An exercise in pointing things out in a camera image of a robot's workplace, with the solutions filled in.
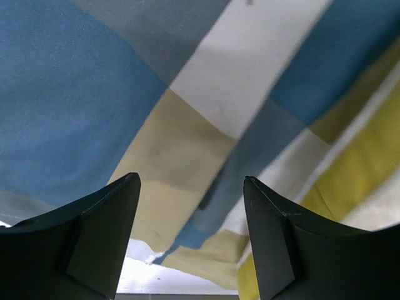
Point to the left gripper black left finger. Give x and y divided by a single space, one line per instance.
73 252

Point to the blue beige plaid pillowcase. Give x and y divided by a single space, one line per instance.
192 95

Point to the cream pillow with duck patch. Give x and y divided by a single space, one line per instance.
357 184

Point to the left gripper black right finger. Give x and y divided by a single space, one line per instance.
299 254

